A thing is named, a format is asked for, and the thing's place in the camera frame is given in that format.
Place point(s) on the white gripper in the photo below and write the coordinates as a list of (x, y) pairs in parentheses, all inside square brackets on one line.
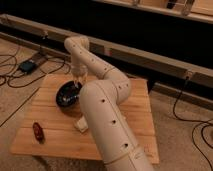
[(79, 72)]

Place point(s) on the dark ceramic bowl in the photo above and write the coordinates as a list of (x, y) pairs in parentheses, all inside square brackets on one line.
[(68, 94)]

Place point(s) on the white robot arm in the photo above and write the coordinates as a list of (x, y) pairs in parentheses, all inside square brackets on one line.
[(99, 100)]

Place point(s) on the white sponge block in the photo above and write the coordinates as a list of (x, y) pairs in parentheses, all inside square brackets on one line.
[(81, 125)]

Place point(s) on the blue power adapter box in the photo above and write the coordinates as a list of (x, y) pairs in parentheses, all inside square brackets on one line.
[(27, 66)]

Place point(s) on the wooden table board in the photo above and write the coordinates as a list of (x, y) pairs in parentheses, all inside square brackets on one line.
[(61, 138)]

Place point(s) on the long wooden beam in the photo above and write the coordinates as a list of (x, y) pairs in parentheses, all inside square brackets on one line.
[(159, 63)]

